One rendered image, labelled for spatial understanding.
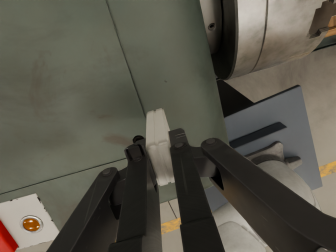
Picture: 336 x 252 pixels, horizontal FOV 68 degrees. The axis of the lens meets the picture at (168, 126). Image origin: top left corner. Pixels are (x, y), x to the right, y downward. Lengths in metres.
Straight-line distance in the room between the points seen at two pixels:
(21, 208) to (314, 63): 1.73
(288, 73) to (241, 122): 0.94
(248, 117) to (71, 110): 0.68
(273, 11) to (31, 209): 0.37
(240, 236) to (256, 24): 0.56
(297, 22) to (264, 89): 1.39
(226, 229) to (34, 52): 0.63
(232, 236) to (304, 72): 1.31
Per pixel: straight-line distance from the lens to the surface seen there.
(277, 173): 0.79
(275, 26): 0.34
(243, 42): 0.33
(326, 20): 0.39
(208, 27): 0.36
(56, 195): 0.35
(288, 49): 0.38
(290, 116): 0.95
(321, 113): 1.99
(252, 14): 0.31
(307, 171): 1.09
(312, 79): 1.87
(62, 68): 0.28
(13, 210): 0.38
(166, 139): 0.16
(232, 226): 0.75
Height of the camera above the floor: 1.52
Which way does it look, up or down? 68 degrees down
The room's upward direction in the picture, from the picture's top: 169 degrees clockwise
